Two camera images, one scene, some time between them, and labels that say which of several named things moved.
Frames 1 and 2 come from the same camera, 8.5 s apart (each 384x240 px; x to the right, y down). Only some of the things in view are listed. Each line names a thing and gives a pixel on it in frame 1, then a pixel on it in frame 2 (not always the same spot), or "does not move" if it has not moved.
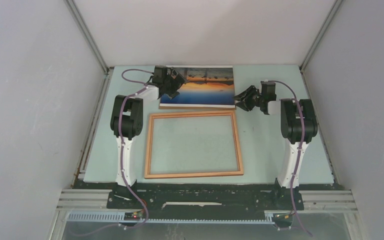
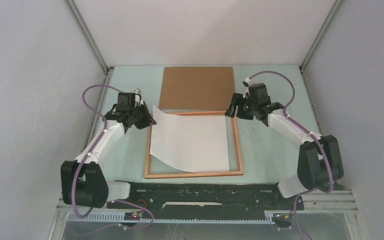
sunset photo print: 205,86 → 194,143
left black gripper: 178,81 → 148,121
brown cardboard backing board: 207,87 does not move
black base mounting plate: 202,196 does not move
